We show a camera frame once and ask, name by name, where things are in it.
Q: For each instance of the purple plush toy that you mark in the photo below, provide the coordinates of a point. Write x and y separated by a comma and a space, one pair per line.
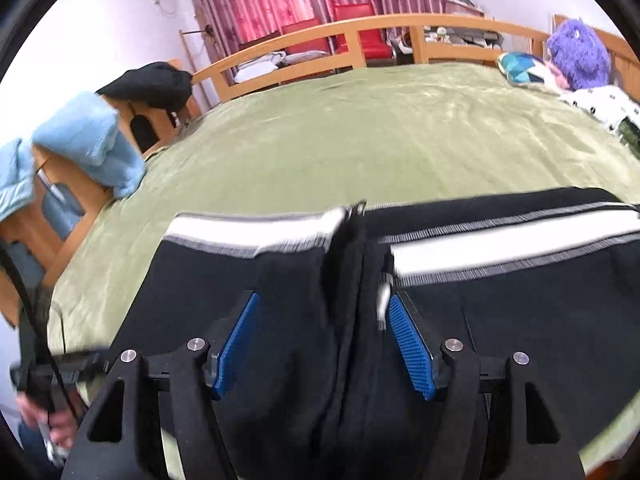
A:
580, 55

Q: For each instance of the light blue cloth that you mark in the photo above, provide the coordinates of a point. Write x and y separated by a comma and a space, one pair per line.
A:
15, 185

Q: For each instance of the light blue towel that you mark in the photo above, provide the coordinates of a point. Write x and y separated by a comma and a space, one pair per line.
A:
80, 130

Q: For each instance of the wooden clothes rack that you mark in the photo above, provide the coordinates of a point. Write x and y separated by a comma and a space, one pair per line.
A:
192, 55

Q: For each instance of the dark green cloth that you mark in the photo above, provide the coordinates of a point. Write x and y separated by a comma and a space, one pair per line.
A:
631, 135

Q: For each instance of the pile of papers and boxes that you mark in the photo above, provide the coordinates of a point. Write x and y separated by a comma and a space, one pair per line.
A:
465, 15

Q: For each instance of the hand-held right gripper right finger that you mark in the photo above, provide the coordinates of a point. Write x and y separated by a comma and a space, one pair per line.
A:
412, 347

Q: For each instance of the person's left hand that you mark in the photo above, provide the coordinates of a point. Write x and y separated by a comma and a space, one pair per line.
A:
57, 425

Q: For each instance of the red chair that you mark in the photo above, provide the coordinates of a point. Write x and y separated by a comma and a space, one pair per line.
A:
305, 35
360, 20

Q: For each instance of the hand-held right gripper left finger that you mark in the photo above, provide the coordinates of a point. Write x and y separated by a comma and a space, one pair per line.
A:
237, 345

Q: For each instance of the wooden bed frame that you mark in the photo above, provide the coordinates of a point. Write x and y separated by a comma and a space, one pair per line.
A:
450, 19

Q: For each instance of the colourful geometric pillow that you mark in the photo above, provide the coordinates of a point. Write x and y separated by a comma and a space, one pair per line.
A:
525, 70

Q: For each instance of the white flower print pillow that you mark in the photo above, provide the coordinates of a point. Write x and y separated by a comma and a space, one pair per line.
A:
605, 102

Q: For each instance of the black garment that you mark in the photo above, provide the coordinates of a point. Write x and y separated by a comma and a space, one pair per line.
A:
150, 85

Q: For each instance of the green bed blanket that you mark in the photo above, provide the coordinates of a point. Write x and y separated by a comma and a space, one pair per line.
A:
350, 135

